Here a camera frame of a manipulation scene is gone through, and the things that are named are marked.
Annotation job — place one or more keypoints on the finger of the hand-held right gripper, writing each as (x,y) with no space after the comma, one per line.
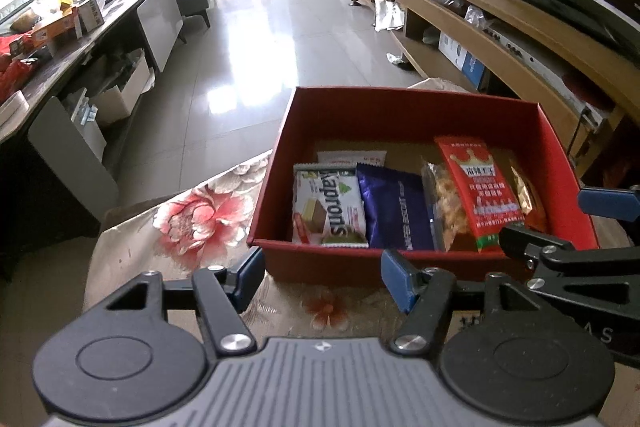
(540,247)
(610,204)

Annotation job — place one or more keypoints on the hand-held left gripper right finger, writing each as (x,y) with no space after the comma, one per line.
(397,279)

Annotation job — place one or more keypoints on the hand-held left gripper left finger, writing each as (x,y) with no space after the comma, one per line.
(247,277)

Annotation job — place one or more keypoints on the gold wafer packet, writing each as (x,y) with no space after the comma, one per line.
(527,197)

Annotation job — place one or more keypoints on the dark blue snack packet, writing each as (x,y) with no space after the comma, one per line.
(395,207)

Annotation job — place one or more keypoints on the red packet with green stripe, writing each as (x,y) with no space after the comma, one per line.
(480,192)

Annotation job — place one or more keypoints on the clear packet of yellow snacks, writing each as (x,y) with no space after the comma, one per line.
(447,207)

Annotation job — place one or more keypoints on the white and green wafer packet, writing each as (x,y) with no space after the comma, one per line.
(330,207)

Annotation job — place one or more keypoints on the white bun packet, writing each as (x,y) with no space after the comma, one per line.
(350,158)

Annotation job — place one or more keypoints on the red cardboard box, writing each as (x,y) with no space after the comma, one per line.
(400,117)

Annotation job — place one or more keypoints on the floral tablecloth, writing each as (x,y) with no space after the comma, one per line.
(200,217)

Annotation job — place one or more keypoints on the blue and white box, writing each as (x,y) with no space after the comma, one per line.
(462,59)

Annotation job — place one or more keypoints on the crumpled wrapper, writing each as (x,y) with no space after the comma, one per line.
(399,61)

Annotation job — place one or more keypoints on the white storage bin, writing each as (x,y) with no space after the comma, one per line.
(120,94)

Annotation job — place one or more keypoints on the silver bag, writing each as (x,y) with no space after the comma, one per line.
(389,16)

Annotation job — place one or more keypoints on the dark sideboard with white doors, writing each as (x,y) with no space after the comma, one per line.
(160,22)

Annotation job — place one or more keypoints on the red packages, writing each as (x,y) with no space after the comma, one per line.
(12,72)

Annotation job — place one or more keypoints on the orange flat box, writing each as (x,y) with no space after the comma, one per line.
(50,29)

